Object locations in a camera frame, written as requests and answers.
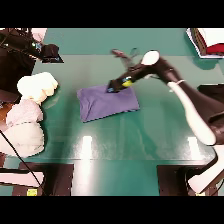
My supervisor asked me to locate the purple T-shirt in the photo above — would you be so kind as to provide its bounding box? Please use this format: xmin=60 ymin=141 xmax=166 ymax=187
xmin=76 ymin=83 xmax=141 ymax=124

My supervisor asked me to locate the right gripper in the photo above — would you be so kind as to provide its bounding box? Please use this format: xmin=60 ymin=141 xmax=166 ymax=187
xmin=106 ymin=71 xmax=137 ymax=94

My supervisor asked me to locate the red garment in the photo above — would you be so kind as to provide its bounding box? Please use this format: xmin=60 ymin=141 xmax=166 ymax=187
xmin=205 ymin=42 xmax=224 ymax=56

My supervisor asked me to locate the black garment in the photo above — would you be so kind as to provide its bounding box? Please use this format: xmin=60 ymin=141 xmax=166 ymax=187
xmin=197 ymin=83 xmax=224 ymax=101

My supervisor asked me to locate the pink garment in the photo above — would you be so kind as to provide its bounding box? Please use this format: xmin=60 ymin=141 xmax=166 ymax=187
xmin=5 ymin=97 xmax=45 ymax=128

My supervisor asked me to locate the black cable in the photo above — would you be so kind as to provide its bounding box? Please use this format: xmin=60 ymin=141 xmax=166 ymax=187
xmin=0 ymin=129 xmax=47 ymax=197

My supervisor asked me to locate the brown garment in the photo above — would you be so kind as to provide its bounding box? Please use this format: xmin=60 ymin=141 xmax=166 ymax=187
xmin=190 ymin=28 xmax=209 ymax=56

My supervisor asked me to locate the cream garment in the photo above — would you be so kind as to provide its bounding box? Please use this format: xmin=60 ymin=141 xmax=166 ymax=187
xmin=16 ymin=71 xmax=60 ymax=106

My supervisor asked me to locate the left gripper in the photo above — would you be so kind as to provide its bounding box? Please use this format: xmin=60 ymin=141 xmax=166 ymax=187
xmin=40 ymin=43 xmax=65 ymax=64

